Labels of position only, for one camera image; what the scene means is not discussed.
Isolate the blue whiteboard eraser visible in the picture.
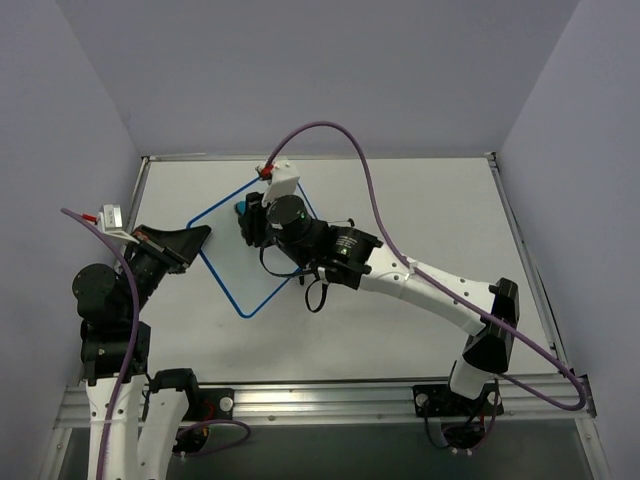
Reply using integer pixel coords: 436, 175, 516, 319
234, 201, 246, 217

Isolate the blue framed whiteboard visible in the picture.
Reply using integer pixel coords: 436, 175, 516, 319
187, 179, 299, 319

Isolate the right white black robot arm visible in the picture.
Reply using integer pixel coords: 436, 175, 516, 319
234, 192, 519, 413

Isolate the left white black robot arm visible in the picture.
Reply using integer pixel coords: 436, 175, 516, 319
72, 225, 212, 479

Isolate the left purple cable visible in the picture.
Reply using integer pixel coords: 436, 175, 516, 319
60, 208, 141, 480

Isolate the purple cable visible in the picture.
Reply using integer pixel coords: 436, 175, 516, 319
60, 208, 141, 480
264, 120, 589, 412

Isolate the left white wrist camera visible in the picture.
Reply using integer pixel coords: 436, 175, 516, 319
97, 204, 123, 234

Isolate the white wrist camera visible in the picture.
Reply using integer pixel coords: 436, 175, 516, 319
256, 160, 300, 207
97, 204, 123, 234

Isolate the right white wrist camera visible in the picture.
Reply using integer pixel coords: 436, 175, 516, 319
256, 160, 300, 207

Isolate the right black cable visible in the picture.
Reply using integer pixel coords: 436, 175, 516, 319
258, 244, 329, 314

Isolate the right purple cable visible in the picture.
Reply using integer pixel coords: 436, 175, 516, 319
264, 120, 589, 412

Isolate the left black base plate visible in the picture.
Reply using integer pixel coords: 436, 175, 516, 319
185, 388, 235, 422

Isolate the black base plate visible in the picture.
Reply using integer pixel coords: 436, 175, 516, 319
185, 388, 235, 422
412, 383, 474, 418

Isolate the aluminium front rail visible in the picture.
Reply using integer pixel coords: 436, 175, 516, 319
54, 375, 595, 428

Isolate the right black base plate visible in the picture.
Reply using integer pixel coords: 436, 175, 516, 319
412, 383, 474, 418

